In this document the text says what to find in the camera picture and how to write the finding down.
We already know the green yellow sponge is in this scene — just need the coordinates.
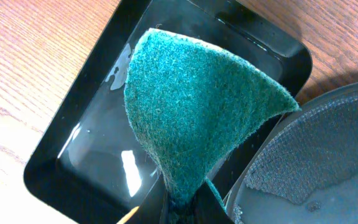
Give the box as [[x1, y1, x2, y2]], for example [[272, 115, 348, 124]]
[[124, 28, 300, 223]]

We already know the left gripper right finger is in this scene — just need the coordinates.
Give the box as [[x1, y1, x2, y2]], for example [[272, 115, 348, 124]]
[[193, 179, 234, 224]]

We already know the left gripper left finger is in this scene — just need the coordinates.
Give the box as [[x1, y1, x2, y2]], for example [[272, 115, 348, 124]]
[[125, 174, 168, 224]]

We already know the round black tray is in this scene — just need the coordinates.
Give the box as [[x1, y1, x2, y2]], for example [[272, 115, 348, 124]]
[[227, 83, 358, 224]]

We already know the rectangular black water tray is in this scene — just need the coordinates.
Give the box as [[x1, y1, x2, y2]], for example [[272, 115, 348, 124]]
[[24, 0, 313, 223]]

